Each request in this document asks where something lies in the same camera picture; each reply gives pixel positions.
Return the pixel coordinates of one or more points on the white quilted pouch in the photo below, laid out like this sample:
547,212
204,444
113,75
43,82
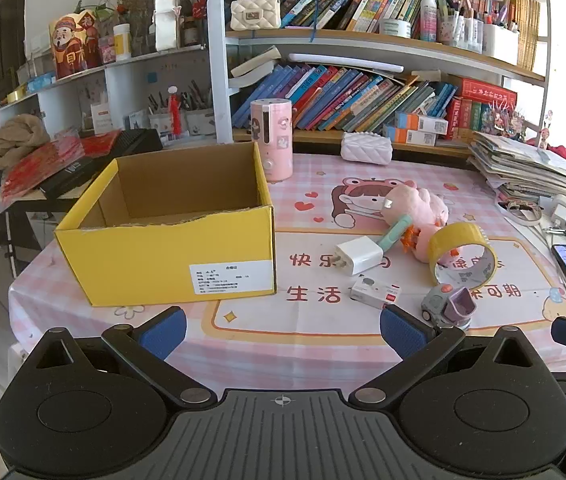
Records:
365,149

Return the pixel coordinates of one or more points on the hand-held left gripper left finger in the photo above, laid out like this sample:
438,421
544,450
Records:
163,332

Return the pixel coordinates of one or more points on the black printed box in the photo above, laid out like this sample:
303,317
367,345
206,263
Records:
70,172

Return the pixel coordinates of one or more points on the red boxed book set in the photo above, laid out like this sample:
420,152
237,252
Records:
483,95

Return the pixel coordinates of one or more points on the yellow tape roll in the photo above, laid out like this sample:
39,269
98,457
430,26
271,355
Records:
450,237

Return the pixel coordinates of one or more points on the wooden bookshelf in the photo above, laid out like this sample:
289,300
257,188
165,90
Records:
218,60

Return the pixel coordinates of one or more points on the white carton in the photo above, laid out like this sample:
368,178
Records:
167,22

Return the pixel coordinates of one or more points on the pink plush toy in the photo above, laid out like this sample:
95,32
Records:
413,205

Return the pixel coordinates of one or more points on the white bottle yellow label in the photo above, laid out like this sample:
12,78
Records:
122,42

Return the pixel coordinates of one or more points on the yellow cardboard box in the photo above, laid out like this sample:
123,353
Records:
163,260

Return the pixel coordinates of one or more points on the colourful figurine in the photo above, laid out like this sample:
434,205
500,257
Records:
505,117

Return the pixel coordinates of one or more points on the grey toy car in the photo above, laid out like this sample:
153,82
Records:
438,302

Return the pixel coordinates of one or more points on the row of colourful books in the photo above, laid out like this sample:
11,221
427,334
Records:
363,0

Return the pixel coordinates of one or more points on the black long case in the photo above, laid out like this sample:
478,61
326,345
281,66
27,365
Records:
138,142

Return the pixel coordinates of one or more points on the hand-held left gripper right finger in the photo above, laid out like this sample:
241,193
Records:
403,332

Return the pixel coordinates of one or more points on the white plastic bottle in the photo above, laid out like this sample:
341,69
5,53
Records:
428,15

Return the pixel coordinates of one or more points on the white curved shelf unit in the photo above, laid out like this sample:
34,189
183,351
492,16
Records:
123,72

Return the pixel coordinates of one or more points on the orange white box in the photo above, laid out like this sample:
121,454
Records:
410,136
423,122

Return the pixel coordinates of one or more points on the white tape roll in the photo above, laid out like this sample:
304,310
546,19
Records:
395,27

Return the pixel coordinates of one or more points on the white charger adapter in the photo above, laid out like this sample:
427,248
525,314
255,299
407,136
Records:
358,255

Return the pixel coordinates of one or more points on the white long flat board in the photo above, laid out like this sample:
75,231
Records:
345,61

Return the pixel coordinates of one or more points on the group of pen holders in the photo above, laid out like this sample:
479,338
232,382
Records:
198,117

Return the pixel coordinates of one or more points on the white card box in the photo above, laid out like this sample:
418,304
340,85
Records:
100,117

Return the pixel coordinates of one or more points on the red fortune god figure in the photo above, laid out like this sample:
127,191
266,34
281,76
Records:
75,45

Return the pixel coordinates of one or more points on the stack of papers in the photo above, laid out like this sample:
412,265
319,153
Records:
518,165

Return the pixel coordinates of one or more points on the beige cloth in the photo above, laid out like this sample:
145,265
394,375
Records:
15,137

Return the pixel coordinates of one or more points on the pink cylindrical device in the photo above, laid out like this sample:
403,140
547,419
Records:
275,135

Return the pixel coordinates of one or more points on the row of blue books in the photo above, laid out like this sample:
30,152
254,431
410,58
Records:
343,100

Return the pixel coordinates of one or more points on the stack of orange books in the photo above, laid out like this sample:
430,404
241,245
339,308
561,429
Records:
528,30

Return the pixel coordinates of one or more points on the white pen holder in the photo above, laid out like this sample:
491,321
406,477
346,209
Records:
500,42

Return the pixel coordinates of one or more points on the small white box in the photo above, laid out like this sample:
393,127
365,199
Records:
373,290

